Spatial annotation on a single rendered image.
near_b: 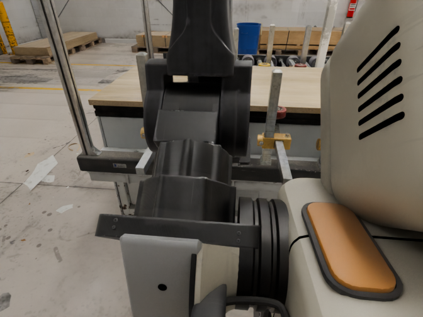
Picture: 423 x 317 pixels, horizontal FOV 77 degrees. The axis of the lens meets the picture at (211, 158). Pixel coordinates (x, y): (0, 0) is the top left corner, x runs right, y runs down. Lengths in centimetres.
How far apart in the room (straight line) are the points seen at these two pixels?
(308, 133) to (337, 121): 119
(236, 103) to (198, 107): 4
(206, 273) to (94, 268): 162
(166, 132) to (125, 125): 123
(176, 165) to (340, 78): 13
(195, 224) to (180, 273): 3
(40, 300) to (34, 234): 51
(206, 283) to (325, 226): 8
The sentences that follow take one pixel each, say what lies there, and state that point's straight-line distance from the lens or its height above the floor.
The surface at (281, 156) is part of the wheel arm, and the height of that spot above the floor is 83.
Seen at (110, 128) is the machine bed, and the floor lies 73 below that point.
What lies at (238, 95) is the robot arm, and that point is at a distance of 26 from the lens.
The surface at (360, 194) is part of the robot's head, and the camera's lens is 18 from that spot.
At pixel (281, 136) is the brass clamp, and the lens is 114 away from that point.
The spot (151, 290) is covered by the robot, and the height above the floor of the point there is 119.
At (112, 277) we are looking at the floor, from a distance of 171.
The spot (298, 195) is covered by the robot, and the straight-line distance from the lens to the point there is 22.
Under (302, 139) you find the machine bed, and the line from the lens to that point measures 140.
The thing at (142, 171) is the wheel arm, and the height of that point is 82.
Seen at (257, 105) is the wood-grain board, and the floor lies 90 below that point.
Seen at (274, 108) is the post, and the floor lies 96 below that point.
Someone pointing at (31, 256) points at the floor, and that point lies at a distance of 202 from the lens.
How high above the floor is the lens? 135
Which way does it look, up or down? 33 degrees down
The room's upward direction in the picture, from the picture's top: straight up
